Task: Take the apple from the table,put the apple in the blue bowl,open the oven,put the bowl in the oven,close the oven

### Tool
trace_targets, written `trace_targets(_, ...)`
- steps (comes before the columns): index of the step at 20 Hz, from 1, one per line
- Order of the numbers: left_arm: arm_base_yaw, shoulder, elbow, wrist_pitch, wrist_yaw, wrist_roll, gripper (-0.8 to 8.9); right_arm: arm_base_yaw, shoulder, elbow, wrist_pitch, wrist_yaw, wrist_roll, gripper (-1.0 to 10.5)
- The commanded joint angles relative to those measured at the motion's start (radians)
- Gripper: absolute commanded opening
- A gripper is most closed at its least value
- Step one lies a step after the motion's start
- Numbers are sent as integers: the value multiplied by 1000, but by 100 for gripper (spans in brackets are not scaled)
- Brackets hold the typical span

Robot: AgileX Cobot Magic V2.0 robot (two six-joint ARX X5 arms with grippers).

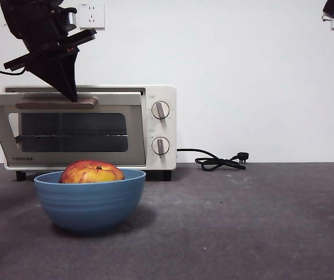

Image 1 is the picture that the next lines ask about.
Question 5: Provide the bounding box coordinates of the oven door with beige handle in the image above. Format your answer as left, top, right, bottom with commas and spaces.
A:
0, 92, 147, 169

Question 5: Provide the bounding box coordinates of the beige oven knob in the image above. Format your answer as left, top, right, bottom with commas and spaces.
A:
151, 136, 171, 158
151, 101, 170, 122

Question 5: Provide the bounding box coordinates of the red yellow apple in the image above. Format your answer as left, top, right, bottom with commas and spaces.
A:
59, 160, 125, 184

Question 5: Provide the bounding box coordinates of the blue bowl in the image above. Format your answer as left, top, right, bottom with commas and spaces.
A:
33, 169, 147, 235

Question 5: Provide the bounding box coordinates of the cream toaster oven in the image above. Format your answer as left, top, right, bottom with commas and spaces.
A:
3, 84, 177, 182

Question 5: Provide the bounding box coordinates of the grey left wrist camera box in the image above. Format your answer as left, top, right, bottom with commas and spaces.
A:
50, 7, 78, 32

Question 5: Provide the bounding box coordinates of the metal oven wire rack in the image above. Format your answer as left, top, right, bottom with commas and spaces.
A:
14, 134, 128, 138

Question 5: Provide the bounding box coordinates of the black power cable with plug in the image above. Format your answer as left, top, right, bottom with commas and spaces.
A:
176, 148, 249, 172

